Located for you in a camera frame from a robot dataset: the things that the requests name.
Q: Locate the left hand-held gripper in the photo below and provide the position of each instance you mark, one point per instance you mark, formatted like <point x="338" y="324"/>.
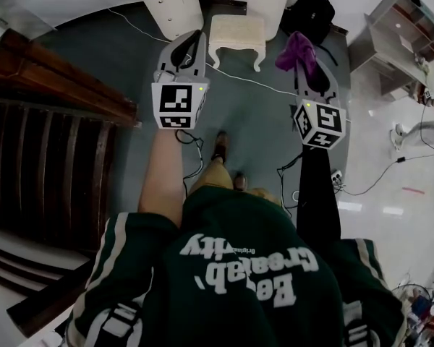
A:
<point x="175" y="101"/>

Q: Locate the person's green shirt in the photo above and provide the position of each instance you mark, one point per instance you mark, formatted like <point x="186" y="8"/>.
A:
<point x="220" y="277"/>

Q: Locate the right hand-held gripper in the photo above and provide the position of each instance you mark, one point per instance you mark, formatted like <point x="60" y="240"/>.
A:
<point x="320" y="123"/>

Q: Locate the black backpack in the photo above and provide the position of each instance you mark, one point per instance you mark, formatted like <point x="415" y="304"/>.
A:
<point x="311" y="13"/>

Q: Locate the dark wooden bed frame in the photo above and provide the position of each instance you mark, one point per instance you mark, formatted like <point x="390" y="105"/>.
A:
<point x="47" y="121"/>

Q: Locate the person's right forearm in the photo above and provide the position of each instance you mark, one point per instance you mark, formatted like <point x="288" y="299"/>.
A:
<point x="316" y="193"/>

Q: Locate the person's brown shoe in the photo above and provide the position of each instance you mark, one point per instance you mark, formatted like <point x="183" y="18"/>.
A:
<point x="220" y="145"/>
<point x="240" y="181"/>

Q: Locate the person's khaki trousers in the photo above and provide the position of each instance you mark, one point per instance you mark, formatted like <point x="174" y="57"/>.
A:
<point x="213" y="174"/>

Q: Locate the purple cloth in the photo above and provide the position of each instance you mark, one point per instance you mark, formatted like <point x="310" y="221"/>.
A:
<point x="297" y="52"/>

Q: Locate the white power strip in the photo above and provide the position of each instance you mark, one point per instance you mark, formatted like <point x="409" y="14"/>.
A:
<point x="336" y="177"/>

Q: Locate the person's left forearm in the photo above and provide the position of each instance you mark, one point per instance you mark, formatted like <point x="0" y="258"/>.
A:
<point x="162" y="172"/>

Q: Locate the white cushioned seat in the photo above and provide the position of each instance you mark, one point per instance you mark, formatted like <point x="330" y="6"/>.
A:
<point x="236" y="31"/>

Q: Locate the person's brown left shoe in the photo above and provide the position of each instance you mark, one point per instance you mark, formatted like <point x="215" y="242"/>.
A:
<point x="220" y="145"/>

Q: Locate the beige open shelf unit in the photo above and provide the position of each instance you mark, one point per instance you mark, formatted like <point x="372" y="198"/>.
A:
<point x="394" y="38"/>

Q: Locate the person's brown right shoe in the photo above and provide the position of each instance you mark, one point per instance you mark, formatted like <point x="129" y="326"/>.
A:
<point x="240" y="181"/>

